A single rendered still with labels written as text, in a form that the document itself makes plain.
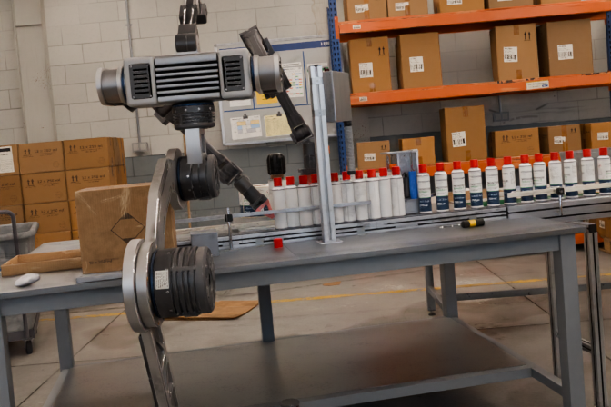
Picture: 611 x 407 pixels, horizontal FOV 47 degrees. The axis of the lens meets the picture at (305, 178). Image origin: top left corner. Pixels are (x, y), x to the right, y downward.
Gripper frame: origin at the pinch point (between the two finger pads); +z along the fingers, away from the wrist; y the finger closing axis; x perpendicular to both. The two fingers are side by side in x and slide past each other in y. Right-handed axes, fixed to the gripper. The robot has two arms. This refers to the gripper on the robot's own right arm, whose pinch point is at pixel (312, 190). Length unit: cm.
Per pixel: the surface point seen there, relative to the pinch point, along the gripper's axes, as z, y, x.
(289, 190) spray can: -1.4, 10.7, 8.1
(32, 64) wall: -118, 196, -478
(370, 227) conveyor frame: 15.8, -20.3, 11.5
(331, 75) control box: -44, -6, 24
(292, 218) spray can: 9.8, 10.4, 8.1
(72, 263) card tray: 18, 93, 20
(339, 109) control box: -31.4, -8.8, 21.0
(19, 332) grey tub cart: 87, 161, -182
